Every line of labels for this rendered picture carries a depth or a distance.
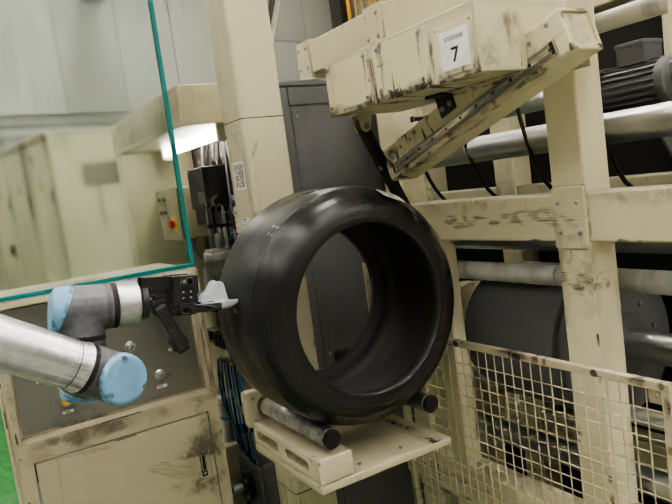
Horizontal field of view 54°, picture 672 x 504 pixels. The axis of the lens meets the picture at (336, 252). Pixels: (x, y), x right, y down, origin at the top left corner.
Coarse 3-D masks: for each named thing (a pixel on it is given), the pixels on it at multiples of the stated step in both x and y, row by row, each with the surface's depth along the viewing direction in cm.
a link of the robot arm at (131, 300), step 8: (120, 288) 130; (128, 288) 131; (136, 288) 131; (120, 296) 129; (128, 296) 130; (136, 296) 130; (120, 304) 129; (128, 304) 129; (136, 304) 130; (128, 312) 129; (136, 312) 130; (120, 320) 129; (128, 320) 130; (136, 320) 131
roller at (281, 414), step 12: (264, 408) 172; (276, 408) 167; (276, 420) 168; (288, 420) 160; (300, 420) 156; (312, 420) 154; (300, 432) 156; (312, 432) 150; (324, 432) 147; (336, 432) 147; (324, 444) 146; (336, 444) 147
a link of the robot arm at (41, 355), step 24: (0, 336) 103; (24, 336) 105; (48, 336) 109; (0, 360) 103; (24, 360) 105; (48, 360) 107; (72, 360) 110; (96, 360) 113; (120, 360) 114; (48, 384) 111; (72, 384) 111; (96, 384) 113; (120, 384) 114; (144, 384) 118
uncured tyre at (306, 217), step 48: (336, 192) 149; (240, 240) 155; (288, 240) 141; (384, 240) 180; (432, 240) 159; (240, 288) 144; (288, 288) 139; (384, 288) 184; (432, 288) 172; (240, 336) 145; (288, 336) 139; (384, 336) 183; (432, 336) 159; (288, 384) 142; (336, 384) 176; (384, 384) 171
